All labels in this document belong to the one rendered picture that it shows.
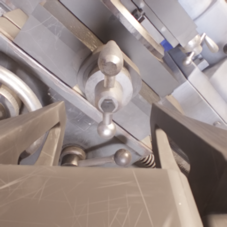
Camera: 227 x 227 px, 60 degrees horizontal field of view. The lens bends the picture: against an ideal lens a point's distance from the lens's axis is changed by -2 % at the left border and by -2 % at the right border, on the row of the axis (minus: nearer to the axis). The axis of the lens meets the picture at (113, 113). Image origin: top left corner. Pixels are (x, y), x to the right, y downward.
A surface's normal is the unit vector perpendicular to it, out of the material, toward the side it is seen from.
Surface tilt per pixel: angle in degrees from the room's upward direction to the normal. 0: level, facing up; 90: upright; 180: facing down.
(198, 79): 62
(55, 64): 90
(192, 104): 90
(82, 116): 90
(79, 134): 90
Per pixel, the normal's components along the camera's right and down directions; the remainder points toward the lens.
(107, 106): 0.00, 0.56
